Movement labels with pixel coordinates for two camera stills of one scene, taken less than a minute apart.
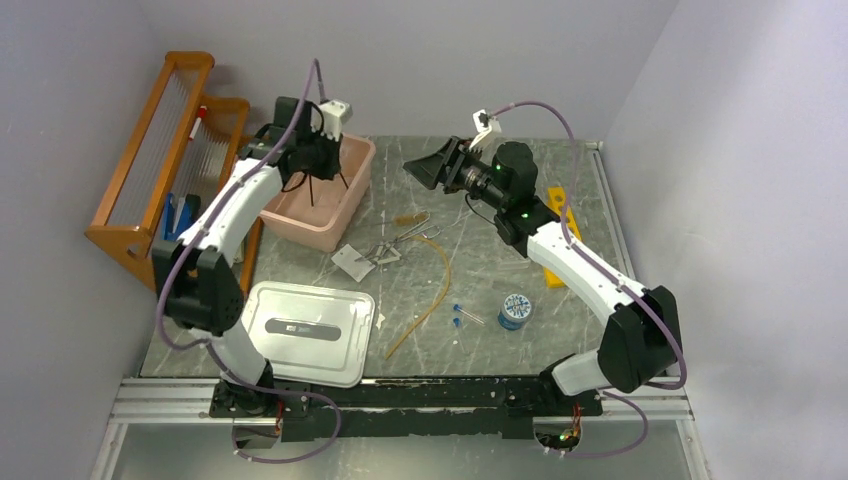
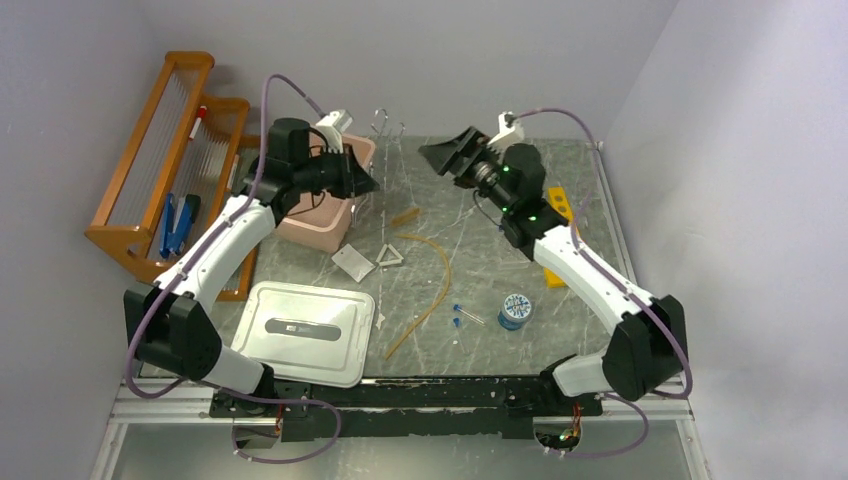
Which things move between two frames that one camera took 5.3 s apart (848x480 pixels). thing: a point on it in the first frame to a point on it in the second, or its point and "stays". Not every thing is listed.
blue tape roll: (515, 309) stays
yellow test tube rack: (556, 197) stays
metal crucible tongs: (420, 217) to (392, 142)
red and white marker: (202, 111) stays
